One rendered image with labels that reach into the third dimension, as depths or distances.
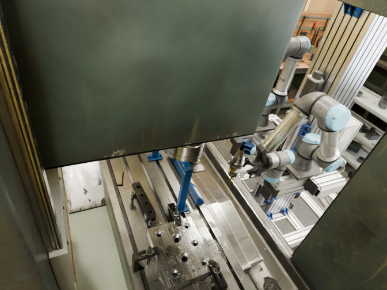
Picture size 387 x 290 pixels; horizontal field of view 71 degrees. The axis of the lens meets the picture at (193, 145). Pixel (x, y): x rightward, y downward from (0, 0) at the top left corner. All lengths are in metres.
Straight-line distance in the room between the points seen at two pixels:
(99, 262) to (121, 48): 1.33
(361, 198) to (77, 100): 1.09
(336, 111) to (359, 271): 0.69
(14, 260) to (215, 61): 0.58
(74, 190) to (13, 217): 1.43
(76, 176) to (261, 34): 1.56
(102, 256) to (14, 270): 1.11
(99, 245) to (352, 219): 1.32
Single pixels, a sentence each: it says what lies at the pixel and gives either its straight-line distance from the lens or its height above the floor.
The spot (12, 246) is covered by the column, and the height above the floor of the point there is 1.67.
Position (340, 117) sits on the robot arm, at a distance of 1.38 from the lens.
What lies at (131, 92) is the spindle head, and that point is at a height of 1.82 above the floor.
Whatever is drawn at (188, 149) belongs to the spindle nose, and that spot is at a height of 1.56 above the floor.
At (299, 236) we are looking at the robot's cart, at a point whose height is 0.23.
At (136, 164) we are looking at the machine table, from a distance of 1.77.
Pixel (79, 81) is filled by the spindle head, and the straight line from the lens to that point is 0.61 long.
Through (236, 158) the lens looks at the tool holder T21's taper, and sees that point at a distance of 1.18.
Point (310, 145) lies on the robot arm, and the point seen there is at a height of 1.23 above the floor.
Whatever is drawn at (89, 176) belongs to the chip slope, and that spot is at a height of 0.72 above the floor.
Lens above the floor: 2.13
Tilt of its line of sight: 39 degrees down
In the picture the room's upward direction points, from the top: 12 degrees clockwise
